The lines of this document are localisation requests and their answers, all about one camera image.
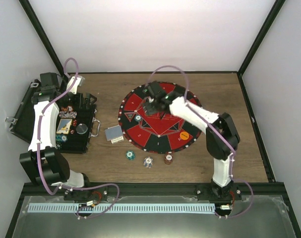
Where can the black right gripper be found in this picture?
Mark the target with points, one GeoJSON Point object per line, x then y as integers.
{"type": "Point", "coordinates": [149, 110]}

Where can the blue green poker chip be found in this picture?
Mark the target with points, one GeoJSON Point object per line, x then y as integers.
{"type": "Point", "coordinates": [138, 118]}

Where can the white blue chip stack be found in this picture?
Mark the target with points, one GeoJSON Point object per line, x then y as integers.
{"type": "Point", "coordinates": [148, 162]}

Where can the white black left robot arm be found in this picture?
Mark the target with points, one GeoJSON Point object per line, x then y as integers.
{"type": "Point", "coordinates": [43, 162]}

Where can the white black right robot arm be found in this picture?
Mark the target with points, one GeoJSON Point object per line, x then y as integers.
{"type": "Point", "coordinates": [222, 137]}

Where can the round red black poker mat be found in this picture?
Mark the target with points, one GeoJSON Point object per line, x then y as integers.
{"type": "Point", "coordinates": [154, 133]}

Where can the mixed chips in case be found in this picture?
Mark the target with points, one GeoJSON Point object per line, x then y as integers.
{"type": "Point", "coordinates": [67, 112]}

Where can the orange big blind button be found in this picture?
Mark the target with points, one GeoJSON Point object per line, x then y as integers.
{"type": "Point", "coordinates": [184, 135]}

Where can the card deck in case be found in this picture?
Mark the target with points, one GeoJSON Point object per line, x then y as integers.
{"type": "Point", "coordinates": [64, 126]}

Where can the black poker set case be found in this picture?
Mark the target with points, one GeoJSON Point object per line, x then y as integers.
{"type": "Point", "coordinates": [74, 123]}

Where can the playing card deck box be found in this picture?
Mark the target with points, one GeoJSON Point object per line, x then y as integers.
{"type": "Point", "coordinates": [114, 134]}

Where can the black dealer button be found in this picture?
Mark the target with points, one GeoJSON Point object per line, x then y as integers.
{"type": "Point", "coordinates": [81, 128]}

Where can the teal chip in case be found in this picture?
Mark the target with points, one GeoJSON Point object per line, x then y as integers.
{"type": "Point", "coordinates": [61, 138]}

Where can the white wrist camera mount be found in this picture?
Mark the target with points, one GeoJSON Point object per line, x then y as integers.
{"type": "Point", "coordinates": [74, 83]}

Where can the light blue slotted rail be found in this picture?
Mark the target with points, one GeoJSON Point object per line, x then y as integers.
{"type": "Point", "coordinates": [192, 208]}

